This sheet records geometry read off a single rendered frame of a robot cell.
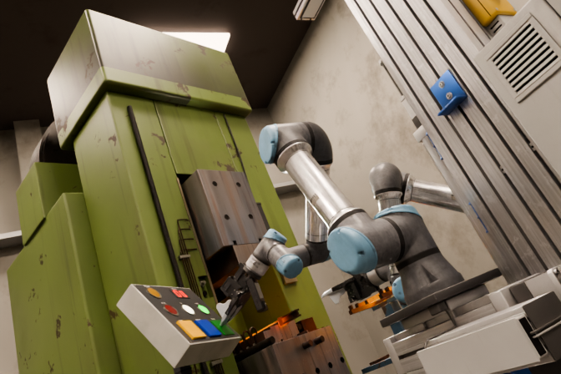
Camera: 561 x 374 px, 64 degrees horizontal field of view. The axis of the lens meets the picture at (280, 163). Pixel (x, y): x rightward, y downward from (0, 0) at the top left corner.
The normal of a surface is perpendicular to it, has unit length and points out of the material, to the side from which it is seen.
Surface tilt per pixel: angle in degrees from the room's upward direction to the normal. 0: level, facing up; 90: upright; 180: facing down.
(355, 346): 90
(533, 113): 90
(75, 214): 90
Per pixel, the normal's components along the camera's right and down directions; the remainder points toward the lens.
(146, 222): 0.63, -0.55
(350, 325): 0.35, -0.54
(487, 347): -0.86, 0.14
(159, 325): -0.35, -0.29
